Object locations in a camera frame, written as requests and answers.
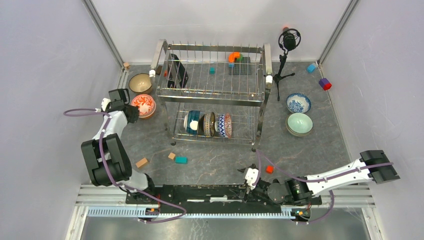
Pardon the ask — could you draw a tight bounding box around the teal block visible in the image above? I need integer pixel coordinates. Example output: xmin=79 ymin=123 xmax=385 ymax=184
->
xmin=174 ymin=156 xmax=188 ymax=164

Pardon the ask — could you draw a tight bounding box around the small teal cube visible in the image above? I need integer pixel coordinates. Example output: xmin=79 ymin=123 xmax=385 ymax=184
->
xmin=209 ymin=67 xmax=216 ymax=75

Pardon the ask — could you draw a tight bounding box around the steel two-tier dish rack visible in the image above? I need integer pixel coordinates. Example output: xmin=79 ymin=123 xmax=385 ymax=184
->
xmin=149 ymin=39 xmax=273 ymax=152

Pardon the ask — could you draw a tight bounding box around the black bowl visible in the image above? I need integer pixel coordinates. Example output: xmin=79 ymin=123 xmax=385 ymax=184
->
xmin=167 ymin=53 xmax=189 ymax=89

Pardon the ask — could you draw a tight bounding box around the tan wooden block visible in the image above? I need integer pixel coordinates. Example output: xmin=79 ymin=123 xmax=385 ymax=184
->
xmin=135 ymin=157 xmax=149 ymax=168

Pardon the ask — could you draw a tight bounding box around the blue zigzag patterned bowl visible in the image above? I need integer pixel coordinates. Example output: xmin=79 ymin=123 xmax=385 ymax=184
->
xmin=214 ymin=112 xmax=233 ymax=139

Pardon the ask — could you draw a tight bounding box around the dark brown block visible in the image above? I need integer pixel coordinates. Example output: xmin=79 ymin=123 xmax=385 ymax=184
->
xmin=155 ymin=65 xmax=163 ymax=76

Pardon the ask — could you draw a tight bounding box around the celadon green bowl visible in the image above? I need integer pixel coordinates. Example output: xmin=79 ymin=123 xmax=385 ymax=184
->
xmin=285 ymin=115 xmax=314 ymax=137

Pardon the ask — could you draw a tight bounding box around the light blue block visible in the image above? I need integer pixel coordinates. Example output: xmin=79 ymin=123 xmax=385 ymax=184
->
xmin=306 ymin=62 xmax=318 ymax=73

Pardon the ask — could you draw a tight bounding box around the small tan cube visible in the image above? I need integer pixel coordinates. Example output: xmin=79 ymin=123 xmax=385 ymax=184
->
xmin=168 ymin=152 xmax=176 ymax=161

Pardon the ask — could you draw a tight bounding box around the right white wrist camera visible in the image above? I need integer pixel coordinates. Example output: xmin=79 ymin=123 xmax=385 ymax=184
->
xmin=237 ymin=163 xmax=260 ymax=190

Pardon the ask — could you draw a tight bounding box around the blue white floral bowl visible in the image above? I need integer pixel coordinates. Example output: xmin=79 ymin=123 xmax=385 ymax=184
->
xmin=286 ymin=93 xmax=312 ymax=114

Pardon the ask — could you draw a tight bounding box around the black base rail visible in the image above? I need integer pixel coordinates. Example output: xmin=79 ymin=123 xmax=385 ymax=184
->
xmin=125 ymin=184 xmax=322 ymax=215

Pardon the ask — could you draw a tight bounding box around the pink patterned bowl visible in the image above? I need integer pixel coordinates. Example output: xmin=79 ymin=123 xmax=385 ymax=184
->
xmin=130 ymin=94 xmax=157 ymax=116

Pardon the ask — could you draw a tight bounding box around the pale green bowl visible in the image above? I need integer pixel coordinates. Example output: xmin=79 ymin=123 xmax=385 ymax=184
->
xmin=286 ymin=112 xmax=314 ymax=134

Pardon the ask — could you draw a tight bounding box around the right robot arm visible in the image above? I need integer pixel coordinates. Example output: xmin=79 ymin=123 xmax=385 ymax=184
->
xmin=238 ymin=150 xmax=400 ymax=206

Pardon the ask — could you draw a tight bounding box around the orange cube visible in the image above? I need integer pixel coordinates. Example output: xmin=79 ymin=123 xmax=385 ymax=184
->
xmin=265 ymin=165 xmax=275 ymax=174

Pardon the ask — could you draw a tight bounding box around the brown glazed bowl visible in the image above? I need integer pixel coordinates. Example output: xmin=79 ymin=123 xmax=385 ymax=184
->
xmin=128 ymin=73 xmax=153 ymax=95

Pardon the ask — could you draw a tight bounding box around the orange plastic bowl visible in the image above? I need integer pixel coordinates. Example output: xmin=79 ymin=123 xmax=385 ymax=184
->
xmin=139 ymin=112 xmax=155 ymax=120

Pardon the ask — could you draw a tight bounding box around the dark patterned bowl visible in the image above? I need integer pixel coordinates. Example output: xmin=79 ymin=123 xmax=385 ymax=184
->
xmin=203 ymin=112 xmax=216 ymax=137

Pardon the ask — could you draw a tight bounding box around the purple and red block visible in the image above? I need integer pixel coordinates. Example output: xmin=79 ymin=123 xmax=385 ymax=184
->
xmin=318 ymin=77 xmax=332 ymax=91

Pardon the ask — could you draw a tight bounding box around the teal white cup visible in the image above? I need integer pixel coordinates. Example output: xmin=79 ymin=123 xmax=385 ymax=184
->
xmin=183 ymin=110 xmax=201 ymax=135

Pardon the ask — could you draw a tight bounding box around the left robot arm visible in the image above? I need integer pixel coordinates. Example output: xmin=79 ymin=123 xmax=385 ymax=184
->
xmin=81 ymin=88 xmax=157 ymax=204

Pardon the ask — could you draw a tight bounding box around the orange arch brick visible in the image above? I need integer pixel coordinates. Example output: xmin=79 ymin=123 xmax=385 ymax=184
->
xmin=228 ymin=52 xmax=241 ymax=63

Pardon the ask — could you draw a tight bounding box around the black microphone on tripod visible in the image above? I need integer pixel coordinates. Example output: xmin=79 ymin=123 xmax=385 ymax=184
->
xmin=272 ymin=27 xmax=302 ymax=101

